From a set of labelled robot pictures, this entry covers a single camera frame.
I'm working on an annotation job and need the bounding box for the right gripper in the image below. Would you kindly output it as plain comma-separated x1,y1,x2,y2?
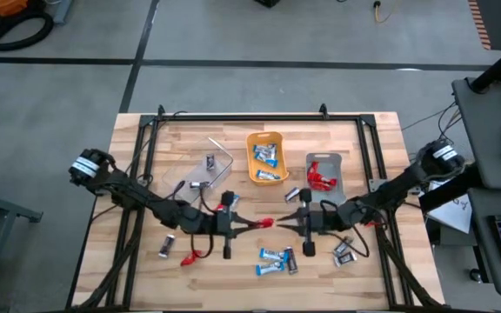
276,188,344,258

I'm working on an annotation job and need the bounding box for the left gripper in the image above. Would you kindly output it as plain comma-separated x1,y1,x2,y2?
202,190,265,261

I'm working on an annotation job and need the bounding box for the yellow plastic basket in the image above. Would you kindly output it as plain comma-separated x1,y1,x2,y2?
244,130,290,187

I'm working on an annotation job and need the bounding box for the grey plastic basket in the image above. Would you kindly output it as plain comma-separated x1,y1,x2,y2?
304,151,346,205

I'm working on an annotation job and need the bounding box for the clear plastic bin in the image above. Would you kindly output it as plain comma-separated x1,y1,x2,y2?
162,137,235,205

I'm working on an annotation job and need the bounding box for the black desk leg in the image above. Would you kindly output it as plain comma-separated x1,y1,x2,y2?
418,167,482,214

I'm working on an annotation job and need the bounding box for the white paper sheet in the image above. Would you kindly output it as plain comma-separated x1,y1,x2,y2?
424,172,473,235

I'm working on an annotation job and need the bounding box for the grey desk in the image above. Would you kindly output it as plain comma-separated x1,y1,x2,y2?
451,76,501,192
467,187,501,299

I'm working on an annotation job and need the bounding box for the black stand pole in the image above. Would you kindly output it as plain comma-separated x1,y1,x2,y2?
469,34,501,95

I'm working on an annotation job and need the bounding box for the orange shop vacuum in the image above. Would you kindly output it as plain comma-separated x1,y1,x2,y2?
0,0,30,17

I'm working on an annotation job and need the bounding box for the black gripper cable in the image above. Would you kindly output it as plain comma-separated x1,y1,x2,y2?
189,232,216,261
318,198,371,259

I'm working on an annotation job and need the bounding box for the black aluminium frame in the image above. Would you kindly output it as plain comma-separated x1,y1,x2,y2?
65,103,441,313

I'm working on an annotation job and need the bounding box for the yellow extension cable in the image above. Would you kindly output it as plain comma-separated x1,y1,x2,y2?
372,0,402,23

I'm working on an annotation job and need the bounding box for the grey metal table frame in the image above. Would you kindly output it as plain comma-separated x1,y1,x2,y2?
0,173,43,312

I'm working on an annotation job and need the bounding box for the black vacuum hose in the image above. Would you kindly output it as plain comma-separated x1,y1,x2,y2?
0,10,55,52

